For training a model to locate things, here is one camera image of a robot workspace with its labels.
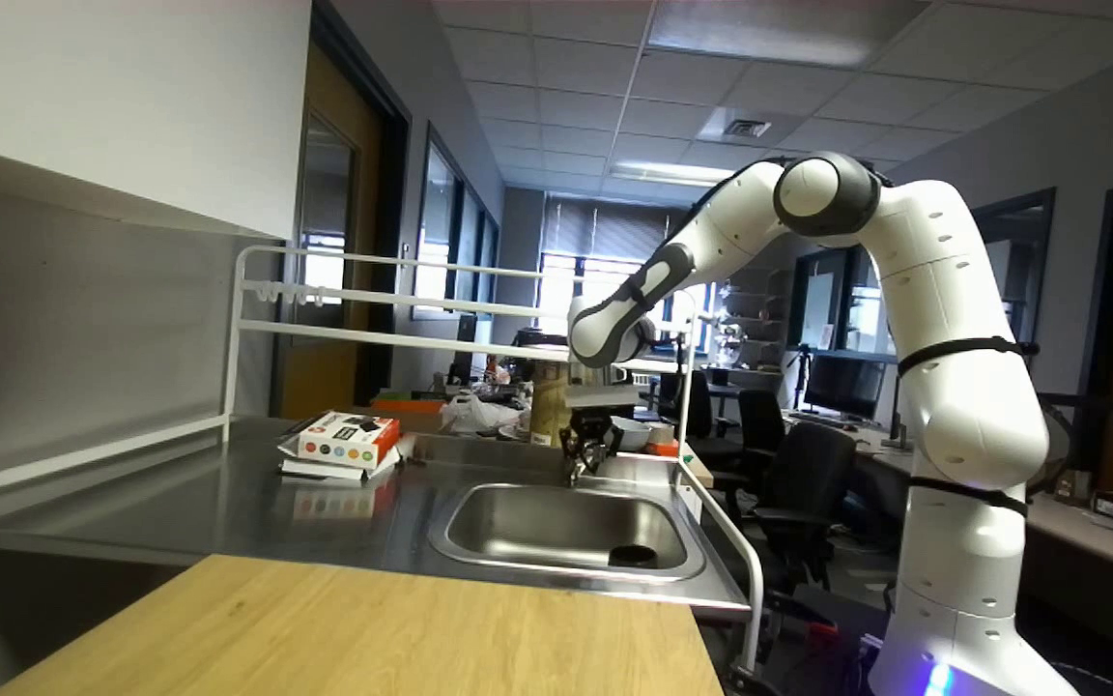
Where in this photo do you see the flat white book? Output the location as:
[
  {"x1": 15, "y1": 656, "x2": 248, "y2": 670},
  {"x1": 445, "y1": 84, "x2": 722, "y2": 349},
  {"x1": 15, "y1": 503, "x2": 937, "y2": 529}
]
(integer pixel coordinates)
[{"x1": 276, "y1": 435, "x2": 422, "y2": 487}]

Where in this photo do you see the large ceiling light panel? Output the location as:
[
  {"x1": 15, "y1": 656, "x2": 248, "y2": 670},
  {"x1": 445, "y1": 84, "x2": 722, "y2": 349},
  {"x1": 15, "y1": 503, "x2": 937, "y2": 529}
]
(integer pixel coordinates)
[{"x1": 642, "y1": 0, "x2": 937, "y2": 71}]

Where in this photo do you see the white bowl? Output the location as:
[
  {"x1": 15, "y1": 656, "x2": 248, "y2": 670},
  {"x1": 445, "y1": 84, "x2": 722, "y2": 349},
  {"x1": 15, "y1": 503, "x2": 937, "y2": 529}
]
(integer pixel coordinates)
[{"x1": 611, "y1": 409, "x2": 656, "y2": 451}]

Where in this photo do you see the black office chair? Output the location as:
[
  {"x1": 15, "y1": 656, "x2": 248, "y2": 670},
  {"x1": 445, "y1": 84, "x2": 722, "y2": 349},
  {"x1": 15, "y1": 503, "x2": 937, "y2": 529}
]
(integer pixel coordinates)
[
  {"x1": 734, "y1": 423, "x2": 864, "y2": 601},
  {"x1": 708, "y1": 383, "x2": 794, "y2": 498}
]

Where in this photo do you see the flat orange object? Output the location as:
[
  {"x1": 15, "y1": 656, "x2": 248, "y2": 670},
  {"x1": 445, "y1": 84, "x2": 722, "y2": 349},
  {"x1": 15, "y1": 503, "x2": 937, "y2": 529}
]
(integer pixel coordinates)
[{"x1": 366, "y1": 396, "x2": 453, "y2": 427}]

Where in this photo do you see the wooden door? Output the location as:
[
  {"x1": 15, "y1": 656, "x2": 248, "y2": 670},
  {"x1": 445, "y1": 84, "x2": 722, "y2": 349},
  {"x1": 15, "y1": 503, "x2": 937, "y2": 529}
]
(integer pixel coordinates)
[{"x1": 276, "y1": 34, "x2": 394, "y2": 427}]

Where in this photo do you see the black sink drain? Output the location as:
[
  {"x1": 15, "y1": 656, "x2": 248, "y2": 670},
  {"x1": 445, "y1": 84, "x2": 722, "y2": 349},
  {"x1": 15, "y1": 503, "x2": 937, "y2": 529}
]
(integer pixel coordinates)
[{"x1": 606, "y1": 540, "x2": 664, "y2": 571}]

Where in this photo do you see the dark computer monitor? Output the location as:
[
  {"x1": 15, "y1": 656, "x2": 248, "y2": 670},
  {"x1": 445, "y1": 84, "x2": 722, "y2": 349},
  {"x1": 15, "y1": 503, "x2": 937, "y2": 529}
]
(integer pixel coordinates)
[{"x1": 797, "y1": 349, "x2": 902, "y2": 427}]

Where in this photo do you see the small metal faucet spout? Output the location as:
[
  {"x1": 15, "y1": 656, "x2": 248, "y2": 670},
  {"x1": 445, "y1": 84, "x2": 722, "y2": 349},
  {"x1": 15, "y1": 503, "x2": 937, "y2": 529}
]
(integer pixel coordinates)
[{"x1": 560, "y1": 431, "x2": 603, "y2": 490}]

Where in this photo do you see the colourful white cardboard box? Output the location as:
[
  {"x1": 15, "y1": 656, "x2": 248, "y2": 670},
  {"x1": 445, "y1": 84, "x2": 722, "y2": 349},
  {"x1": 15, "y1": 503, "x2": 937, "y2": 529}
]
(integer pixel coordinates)
[{"x1": 294, "y1": 407, "x2": 412, "y2": 473}]

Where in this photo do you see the stainless steel sink counter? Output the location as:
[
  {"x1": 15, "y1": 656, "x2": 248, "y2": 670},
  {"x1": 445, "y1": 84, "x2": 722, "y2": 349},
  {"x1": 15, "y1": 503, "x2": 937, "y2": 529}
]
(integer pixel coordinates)
[{"x1": 0, "y1": 413, "x2": 755, "y2": 619}]

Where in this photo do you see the window with blinds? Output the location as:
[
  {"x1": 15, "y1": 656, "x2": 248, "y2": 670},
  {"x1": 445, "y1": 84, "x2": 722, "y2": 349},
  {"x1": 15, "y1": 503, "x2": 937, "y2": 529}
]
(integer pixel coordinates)
[{"x1": 538, "y1": 197, "x2": 718, "y2": 349}]

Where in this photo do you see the yellowish cylinder roll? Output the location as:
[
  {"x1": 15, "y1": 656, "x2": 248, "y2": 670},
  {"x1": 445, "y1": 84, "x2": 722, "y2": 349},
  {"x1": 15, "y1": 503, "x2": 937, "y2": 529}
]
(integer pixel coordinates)
[{"x1": 526, "y1": 362, "x2": 575, "y2": 449}]

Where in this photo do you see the light office desk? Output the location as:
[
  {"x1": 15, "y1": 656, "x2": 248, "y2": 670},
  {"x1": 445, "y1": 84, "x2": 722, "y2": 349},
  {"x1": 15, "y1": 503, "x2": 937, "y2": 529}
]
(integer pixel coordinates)
[{"x1": 1025, "y1": 495, "x2": 1113, "y2": 594}]

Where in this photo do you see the crumpled white bag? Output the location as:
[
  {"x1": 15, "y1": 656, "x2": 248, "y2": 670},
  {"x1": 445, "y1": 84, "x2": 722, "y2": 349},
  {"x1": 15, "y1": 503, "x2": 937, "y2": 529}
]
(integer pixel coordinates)
[{"x1": 437, "y1": 388, "x2": 526, "y2": 441}]

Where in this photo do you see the narrow ceiling light panel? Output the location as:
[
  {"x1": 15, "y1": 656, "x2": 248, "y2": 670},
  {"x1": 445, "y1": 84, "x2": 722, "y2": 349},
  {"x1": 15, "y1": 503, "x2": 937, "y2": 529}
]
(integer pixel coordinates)
[{"x1": 611, "y1": 160, "x2": 744, "y2": 192}]

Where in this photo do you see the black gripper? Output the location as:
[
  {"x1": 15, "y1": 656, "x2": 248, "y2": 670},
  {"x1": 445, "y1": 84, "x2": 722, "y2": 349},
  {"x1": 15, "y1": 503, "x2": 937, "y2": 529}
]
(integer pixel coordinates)
[{"x1": 566, "y1": 362, "x2": 629, "y2": 487}]

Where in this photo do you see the ceiling air vent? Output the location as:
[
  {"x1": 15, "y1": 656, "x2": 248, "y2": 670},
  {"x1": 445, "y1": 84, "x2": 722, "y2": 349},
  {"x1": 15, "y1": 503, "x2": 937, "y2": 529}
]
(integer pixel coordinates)
[{"x1": 692, "y1": 105, "x2": 780, "y2": 146}]

